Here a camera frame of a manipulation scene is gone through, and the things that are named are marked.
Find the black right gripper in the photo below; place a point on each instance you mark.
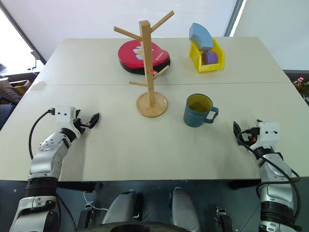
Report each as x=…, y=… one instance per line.
x=248, y=137

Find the yellow plastic bin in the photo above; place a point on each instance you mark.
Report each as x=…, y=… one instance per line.
x=196, y=58

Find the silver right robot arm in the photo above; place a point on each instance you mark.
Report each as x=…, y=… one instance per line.
x=275, y=174

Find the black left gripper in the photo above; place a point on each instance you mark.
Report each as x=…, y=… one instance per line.
x=77, y=123

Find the blue mug with yellow inside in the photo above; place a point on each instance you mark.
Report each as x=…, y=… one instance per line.
x=194, y=117

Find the blue curved foam block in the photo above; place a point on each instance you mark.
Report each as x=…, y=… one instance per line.
x=202, y=36

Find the wooden mug tree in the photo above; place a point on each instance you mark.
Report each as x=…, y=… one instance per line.
x=147, y=60

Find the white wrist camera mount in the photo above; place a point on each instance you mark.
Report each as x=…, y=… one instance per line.
x=63, y=113
x=268, y=131

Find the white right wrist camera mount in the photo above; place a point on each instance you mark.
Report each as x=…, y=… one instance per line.
x=268, y=131

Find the silver rounded robot leg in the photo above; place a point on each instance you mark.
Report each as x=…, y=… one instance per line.
x=122, y=207
x=183, y=207

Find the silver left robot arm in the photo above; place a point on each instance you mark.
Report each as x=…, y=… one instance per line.
x=46, y=159

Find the red and black round pad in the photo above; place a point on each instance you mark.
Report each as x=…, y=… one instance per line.
x=130, y=54

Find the dark window frame bar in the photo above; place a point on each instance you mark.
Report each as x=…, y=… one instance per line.
x=21, y=31
x=235, y=17

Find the purple cylinder foam block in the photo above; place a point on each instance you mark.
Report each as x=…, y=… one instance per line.
x=209, y=58

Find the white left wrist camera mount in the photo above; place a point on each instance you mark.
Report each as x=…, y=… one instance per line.
x=63, y=113

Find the bottle with red cap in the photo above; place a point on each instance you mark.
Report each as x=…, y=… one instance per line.
x=299, y=83

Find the brown cardboard box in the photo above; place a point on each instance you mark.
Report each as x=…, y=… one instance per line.
x=14, y=88

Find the dark round robot waist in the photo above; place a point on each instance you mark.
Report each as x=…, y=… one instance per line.
x=135, y=227

